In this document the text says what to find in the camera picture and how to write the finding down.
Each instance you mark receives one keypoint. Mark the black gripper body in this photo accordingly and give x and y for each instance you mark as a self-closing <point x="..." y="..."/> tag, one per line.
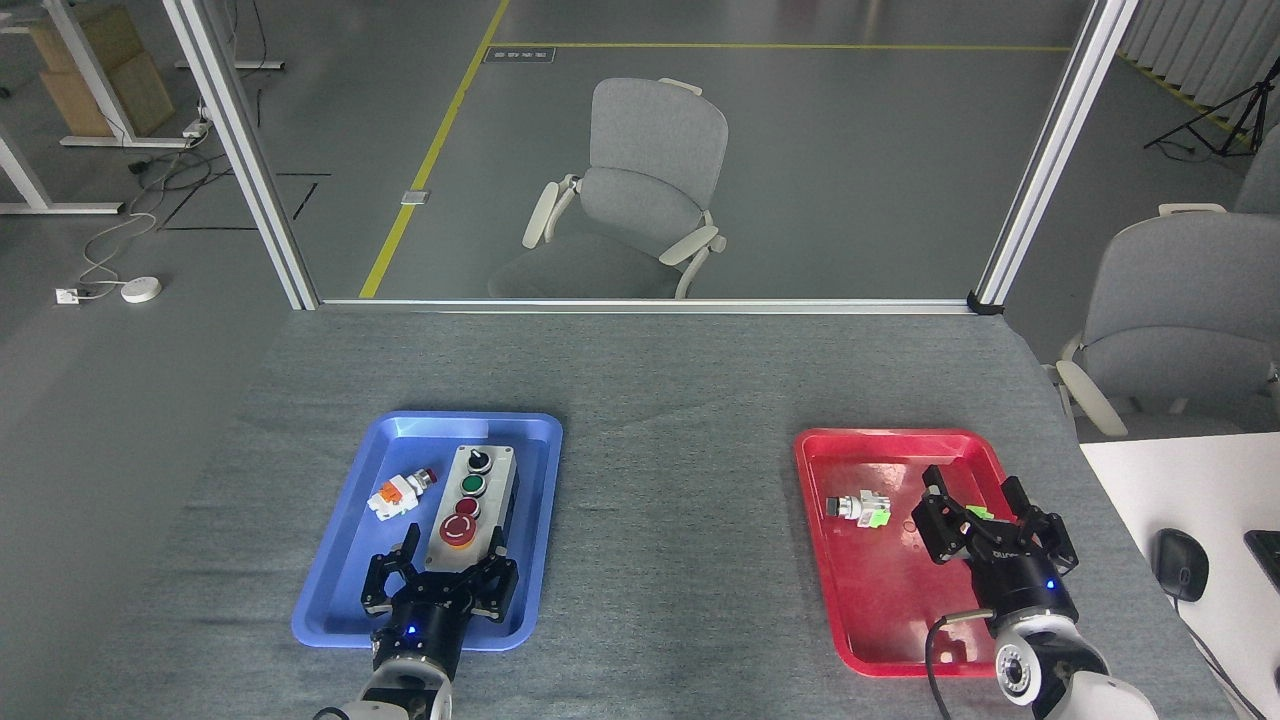
<point x="425" y="630"/>
<point x="1025" y="585"/>

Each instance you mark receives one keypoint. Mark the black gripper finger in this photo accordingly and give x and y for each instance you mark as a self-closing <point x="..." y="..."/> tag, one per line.
<point x="495" y="585"/>
<point x="385" y="580"/>
<point x="1045" y="530"/>
<point x="940" y="525"/>

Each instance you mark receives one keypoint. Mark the grey four-button control box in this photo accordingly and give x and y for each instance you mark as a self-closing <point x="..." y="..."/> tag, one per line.
<point x="470" y="500"/>

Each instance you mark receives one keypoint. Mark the cardboard box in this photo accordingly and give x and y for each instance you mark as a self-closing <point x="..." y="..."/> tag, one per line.
<point x="140" y="95"/>
<point x="95" y="35"/>

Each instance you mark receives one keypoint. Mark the blue plastic tray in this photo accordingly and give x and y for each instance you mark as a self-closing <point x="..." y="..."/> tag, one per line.
<point x="340" y="590"/>

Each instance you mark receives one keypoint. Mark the red plastic tray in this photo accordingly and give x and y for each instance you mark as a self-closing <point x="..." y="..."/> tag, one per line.
<point x="880" y="600"/>

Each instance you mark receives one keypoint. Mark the black computer mouse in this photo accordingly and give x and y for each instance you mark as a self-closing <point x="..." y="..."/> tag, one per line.
<point x="1180" y="565"/>

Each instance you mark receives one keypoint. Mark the white side table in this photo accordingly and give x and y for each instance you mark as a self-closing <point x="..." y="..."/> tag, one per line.
<point x="1200" y="480"/>

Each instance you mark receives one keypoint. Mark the black keyboard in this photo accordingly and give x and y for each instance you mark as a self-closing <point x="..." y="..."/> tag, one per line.
<point x="1265" y="555"/>

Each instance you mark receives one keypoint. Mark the grey office chair white armrests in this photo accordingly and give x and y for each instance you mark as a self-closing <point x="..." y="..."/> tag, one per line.
<point x="645" y="180"/>
<point x="1180" y="320"/>

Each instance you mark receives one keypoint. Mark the white round floor device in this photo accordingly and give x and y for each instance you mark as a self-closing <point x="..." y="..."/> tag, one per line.
<point x="141" y="290"/>

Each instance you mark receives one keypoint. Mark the grey floor outlet plate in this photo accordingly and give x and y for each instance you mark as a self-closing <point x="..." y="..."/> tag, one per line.
<point x="415" y="197"/>

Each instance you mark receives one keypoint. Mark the grey office chair backrest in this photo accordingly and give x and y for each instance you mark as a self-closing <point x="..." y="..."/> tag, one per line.
<point x="1262" y="175"/>

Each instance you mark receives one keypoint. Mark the black tripod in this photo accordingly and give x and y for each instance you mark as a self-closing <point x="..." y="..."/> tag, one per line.
<point x="1235" y="115"/>

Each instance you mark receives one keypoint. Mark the white power strip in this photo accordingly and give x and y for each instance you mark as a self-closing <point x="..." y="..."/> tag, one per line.
<point x="196" y="128"/>

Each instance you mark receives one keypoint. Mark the white ribbed partition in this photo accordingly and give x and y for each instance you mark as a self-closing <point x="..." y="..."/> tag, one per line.
<point x="1200" y="45"/>

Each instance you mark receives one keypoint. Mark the white desk leg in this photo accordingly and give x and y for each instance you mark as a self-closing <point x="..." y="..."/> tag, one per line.
<point x="30" y="185"/>
<point x="90" y="75"/>

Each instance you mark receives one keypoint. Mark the dark floor label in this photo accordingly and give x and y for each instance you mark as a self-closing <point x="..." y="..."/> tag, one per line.
<point x="520" y="54"/>

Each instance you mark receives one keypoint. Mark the white desk foot bar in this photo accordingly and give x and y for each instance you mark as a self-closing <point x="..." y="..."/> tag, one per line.
<point x="230" y="65"/>

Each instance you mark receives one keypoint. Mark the green push button switch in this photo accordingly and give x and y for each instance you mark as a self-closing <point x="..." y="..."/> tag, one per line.
<point x="978" y="512"/>

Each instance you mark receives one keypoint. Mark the black push button switch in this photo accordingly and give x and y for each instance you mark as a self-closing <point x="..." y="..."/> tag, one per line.
<point x="860" y="508"/>

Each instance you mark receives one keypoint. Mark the red push button switch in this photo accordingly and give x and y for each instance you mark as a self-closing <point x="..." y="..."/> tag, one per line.
<point x="398" y="495"/>

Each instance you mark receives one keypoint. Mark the silver aluminium frame crossbar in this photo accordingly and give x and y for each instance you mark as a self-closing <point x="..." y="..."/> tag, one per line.
<point x="640" y="305"/>

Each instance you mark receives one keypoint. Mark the silver aluminium frame post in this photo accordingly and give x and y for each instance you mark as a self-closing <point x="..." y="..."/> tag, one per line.
<point x="240" y="150"/>
<point x="1050" y="160"/>

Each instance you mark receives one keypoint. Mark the white wall plug adapter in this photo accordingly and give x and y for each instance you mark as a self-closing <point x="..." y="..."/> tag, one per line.
<point x="67" y="296"/>

